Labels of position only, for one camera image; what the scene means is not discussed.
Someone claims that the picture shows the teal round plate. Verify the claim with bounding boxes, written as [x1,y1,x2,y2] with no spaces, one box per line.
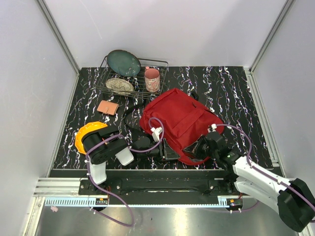
[107,50,141,77]

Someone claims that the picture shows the beige patterned plate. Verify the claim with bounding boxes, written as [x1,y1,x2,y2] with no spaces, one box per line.
[105,78,134,95]

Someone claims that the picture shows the pink patterned mug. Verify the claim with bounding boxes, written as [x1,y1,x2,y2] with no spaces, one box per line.
[144,66,160,92]

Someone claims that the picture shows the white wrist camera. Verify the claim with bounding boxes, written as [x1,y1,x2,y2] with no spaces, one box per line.
[207,123,217,133]
[151,126,164,142]

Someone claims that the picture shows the orange yellow plate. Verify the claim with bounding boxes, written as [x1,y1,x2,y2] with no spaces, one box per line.
[74,121,108,154]

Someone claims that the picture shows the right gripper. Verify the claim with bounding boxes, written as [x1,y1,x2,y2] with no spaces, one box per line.
[184,135,219,160]

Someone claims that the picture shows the red student backpack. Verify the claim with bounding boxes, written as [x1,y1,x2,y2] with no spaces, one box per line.
[124,88,225,165]

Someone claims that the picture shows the aluminium frame rail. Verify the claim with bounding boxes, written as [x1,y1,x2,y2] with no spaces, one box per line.
[34,178,244,207]

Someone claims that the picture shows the pink leather wallet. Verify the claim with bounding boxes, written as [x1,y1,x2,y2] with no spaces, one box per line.
[97,100,119,116]

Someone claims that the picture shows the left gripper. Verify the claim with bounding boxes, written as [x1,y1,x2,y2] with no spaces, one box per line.
[138,138,180,161]

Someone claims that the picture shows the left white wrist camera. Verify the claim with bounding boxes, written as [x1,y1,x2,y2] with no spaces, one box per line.
[151,126,164,142]

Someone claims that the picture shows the dark wire dish rack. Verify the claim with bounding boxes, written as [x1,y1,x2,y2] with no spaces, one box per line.
[94,57,169,99]

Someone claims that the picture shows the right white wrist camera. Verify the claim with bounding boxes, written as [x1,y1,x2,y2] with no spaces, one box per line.
[207,123,217,133]

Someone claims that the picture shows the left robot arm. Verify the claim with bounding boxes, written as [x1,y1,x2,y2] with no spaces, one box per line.
[75,122,180,195]

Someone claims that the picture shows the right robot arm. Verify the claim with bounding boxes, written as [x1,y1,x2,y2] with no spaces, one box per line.
[183,131,315,233]

